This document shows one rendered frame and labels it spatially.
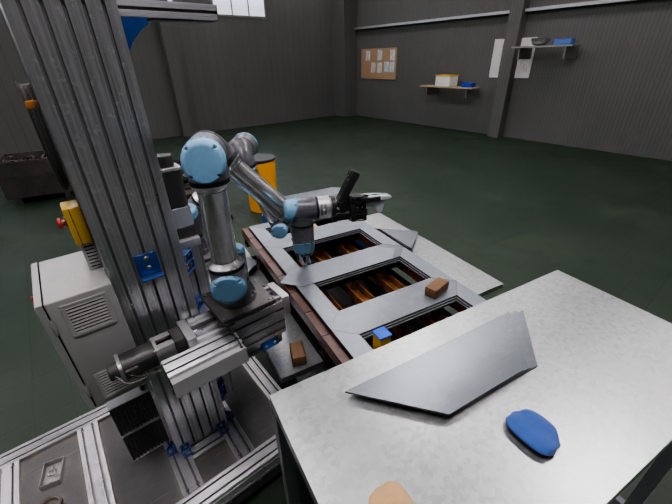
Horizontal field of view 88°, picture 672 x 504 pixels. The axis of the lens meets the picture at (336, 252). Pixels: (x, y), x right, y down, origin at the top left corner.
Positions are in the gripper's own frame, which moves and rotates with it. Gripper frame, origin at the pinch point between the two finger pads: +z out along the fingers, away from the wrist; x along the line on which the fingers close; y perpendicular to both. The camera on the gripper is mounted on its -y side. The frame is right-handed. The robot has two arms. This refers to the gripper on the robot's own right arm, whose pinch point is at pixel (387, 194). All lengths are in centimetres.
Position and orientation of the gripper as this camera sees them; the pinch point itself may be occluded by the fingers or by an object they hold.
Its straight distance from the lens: 121.9
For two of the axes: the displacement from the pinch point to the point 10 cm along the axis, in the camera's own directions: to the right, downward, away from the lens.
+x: 2.2, 3.4, -9.1
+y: 0.4, 9.3, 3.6
